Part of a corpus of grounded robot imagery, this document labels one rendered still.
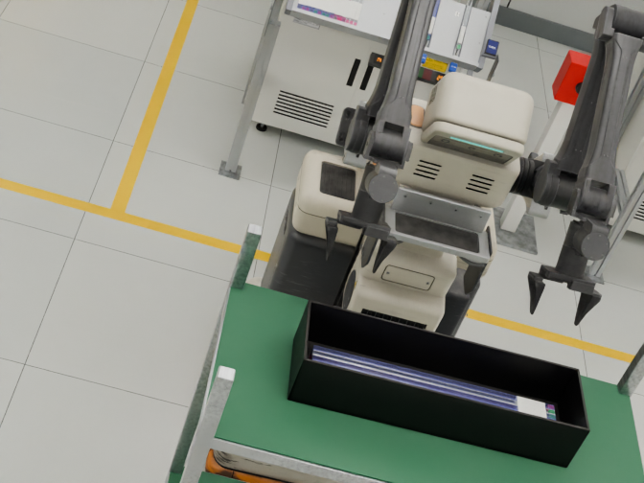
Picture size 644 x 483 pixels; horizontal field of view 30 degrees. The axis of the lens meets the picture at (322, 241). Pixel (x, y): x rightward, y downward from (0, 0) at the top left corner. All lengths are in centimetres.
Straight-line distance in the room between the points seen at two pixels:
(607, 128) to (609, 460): 67
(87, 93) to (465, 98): 238
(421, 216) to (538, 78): 326
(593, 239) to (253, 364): 70
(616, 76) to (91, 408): 177
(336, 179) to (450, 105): 68
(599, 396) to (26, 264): 195
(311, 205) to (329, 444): 96
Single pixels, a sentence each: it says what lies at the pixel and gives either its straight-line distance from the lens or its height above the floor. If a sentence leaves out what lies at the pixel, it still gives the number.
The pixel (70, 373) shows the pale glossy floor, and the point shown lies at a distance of 356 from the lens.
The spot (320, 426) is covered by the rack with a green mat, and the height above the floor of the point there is 95.
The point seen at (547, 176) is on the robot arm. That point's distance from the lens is 261.
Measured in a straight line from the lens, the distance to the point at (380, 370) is 237.
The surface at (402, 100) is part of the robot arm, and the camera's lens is 235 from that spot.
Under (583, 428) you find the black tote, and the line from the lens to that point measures 238.
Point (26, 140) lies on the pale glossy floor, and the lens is 439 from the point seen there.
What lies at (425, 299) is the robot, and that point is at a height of 80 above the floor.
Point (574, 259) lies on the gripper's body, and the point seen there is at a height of 125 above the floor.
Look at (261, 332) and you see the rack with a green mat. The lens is 242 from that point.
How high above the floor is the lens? 255
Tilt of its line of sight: 36 degrees down
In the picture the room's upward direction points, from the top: 21 degrees clockwise
